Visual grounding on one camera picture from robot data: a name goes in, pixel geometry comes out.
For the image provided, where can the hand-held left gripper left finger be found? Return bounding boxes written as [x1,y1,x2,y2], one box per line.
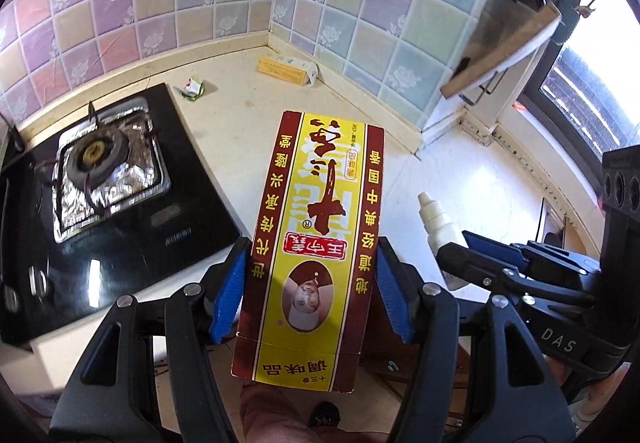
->
[50,237,252,443]

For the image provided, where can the small green white wrapper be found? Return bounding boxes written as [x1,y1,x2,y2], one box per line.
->
[173,77,207,101]

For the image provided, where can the flat yellow and white box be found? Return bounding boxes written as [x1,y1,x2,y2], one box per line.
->
[256,54,319,86]

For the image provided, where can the long yellow and red box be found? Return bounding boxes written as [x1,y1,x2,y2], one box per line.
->
[231,110,386,394]

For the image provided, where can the kitchen window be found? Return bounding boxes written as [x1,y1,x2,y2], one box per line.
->
[517,0,640,164]

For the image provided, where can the black cutting board holder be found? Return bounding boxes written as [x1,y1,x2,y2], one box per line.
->
[457,68,506,104]

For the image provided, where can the blue patterned slipper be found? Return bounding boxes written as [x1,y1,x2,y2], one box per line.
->
[306,400,342,429]

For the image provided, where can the small white plastic bottle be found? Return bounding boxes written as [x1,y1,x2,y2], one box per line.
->
[417,191,468,291]

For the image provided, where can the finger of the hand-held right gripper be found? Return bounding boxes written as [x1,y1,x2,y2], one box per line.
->
[461,229,601,276]
[436,240,596,311]

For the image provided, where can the aluminium foil burner liner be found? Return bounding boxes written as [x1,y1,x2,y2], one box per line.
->
[52,105,172,244]

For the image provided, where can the wooden cutting board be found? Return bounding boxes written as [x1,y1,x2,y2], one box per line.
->
[440,0,563,100]

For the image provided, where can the black glass gas stove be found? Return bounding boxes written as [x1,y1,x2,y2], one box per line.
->
[0,83,243,349]

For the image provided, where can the person's pink pants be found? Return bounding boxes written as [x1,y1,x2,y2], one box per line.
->
[239,380,391,443]

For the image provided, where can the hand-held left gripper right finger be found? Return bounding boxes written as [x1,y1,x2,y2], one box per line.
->
[375,236,576,443]

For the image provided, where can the black gas burner grate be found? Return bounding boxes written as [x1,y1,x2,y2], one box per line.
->
[34,102,157,218]

